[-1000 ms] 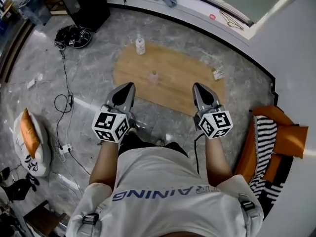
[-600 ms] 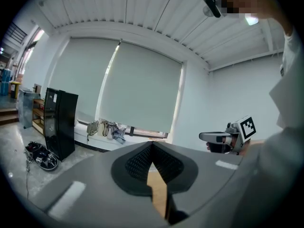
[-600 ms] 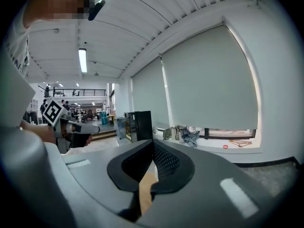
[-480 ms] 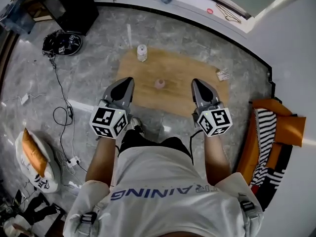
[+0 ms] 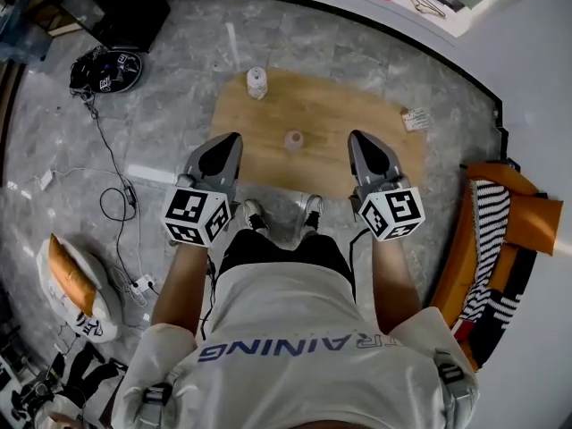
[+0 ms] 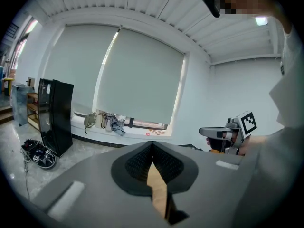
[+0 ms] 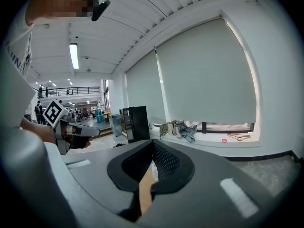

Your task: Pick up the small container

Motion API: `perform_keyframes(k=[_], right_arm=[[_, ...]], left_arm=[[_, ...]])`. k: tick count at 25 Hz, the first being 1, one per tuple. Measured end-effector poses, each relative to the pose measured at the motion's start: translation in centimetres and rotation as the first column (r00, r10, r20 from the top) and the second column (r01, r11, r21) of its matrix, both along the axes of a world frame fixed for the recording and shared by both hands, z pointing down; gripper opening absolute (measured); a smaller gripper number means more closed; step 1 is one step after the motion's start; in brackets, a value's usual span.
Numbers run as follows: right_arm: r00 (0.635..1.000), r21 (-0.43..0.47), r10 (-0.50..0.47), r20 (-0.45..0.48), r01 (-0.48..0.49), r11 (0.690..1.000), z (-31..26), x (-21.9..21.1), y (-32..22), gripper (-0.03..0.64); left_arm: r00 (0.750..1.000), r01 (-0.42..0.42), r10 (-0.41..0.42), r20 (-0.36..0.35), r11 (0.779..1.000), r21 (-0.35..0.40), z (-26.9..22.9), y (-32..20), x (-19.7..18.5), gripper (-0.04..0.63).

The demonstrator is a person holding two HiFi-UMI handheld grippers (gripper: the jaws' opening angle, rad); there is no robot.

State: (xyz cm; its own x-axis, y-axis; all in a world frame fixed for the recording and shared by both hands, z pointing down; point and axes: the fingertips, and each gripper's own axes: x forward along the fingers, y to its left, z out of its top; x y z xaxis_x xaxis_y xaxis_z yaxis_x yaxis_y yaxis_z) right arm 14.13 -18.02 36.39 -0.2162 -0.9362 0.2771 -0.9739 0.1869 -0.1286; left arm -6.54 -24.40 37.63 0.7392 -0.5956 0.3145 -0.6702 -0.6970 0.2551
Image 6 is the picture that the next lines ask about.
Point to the black head-worn camera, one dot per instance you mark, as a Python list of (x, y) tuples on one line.
[(212, 5)]

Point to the person's right forearm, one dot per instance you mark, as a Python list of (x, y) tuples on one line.
[(255, 144)]

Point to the pile of spare grippers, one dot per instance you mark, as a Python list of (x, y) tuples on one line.
[(39, 154)]

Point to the person's right hand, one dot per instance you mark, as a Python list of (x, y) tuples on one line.
[(208, 141)]

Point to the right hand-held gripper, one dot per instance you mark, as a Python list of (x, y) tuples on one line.
[(247, 123)]

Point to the grey metal cabinet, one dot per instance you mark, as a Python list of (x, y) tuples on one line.
[(20, 104)]

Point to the grey crumpled cloth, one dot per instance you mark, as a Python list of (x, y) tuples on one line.
[(117, 126)]

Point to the wooden shelf unit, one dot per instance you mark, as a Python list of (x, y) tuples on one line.
[(32, 110)]

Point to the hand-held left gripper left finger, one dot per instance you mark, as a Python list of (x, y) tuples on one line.
[(95, 186)]

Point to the orange thin sticks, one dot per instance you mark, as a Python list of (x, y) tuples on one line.
[(156, 131)]

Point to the rectangular ceiling light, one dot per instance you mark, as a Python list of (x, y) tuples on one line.
[(261, 21)]

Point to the tall black glass-door cabinet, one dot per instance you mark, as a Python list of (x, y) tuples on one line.
[(55, 117)]

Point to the white window sill bench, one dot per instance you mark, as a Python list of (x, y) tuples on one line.
[(99, 134)]

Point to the wide grey roller blind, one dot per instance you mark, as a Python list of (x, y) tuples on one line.
[(142, 79)]

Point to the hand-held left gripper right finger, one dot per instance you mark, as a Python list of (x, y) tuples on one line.
[(209, 186)]

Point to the person's white shirt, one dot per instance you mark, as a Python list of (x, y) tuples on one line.
[(292, 103)]

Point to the olive green bag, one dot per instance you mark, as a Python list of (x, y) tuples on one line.
[(90, 120)]

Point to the beige tote bag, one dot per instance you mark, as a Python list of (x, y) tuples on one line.
[(101, 120)]

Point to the narrow grey roller blind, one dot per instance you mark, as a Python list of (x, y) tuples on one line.
[(76, 65)]

